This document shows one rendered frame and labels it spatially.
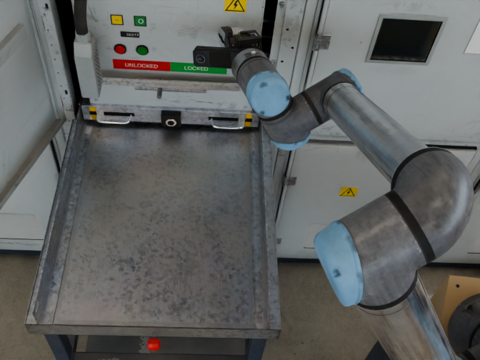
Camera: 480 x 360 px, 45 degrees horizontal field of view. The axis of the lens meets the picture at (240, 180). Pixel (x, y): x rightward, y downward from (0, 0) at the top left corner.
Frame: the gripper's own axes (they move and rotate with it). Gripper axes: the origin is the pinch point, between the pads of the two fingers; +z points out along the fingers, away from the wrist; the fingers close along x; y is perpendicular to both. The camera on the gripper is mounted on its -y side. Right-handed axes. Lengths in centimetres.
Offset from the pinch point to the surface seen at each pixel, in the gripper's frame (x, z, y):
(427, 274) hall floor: -125, 5, 93
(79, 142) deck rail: -35, 12, -41
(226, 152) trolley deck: -39.0, 0.1, 1.4
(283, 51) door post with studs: -7.4, -1.0, 18.0
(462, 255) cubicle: -113, 1, 104
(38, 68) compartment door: -12, 16, -48
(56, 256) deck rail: -45, -25, -51
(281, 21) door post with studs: 2.3, -2.7, 16.3
